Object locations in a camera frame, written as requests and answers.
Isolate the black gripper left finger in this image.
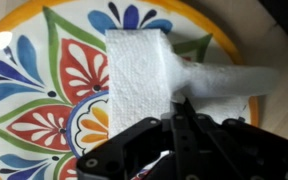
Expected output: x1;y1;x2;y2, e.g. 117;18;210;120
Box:
75;99;202;180

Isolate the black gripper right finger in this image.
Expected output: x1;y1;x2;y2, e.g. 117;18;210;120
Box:
183;98;288;180

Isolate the white paper towel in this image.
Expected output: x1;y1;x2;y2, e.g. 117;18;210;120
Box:
104;28;281;139

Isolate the round painted yellow-rimmed board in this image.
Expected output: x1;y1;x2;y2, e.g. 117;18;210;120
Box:
0;0;260;180

